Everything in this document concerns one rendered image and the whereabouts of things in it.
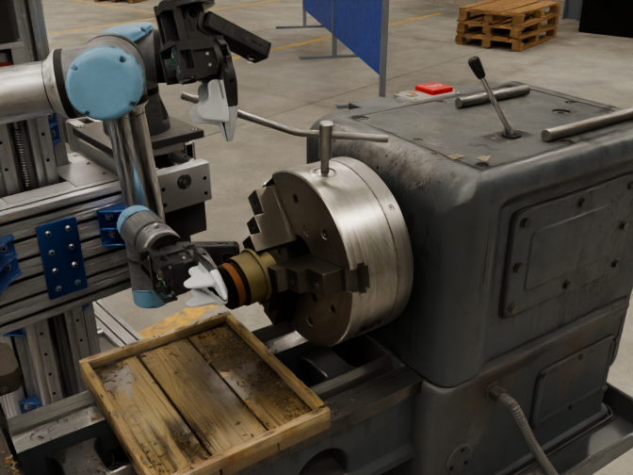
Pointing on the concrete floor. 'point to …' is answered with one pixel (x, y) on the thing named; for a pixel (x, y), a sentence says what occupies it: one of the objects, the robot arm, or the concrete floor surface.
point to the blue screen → (352, 31)
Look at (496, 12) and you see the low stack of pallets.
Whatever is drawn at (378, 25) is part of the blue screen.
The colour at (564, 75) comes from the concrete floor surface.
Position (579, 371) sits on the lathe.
